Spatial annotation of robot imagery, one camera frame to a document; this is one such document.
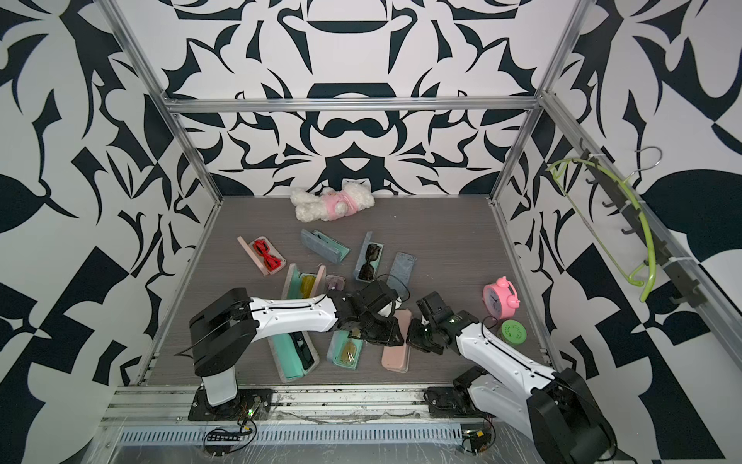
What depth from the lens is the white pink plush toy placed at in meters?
1.04

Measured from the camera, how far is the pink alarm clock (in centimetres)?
84

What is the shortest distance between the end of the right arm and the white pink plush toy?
0.47 m

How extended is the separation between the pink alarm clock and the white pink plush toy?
0.51 m

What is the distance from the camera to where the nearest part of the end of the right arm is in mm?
616
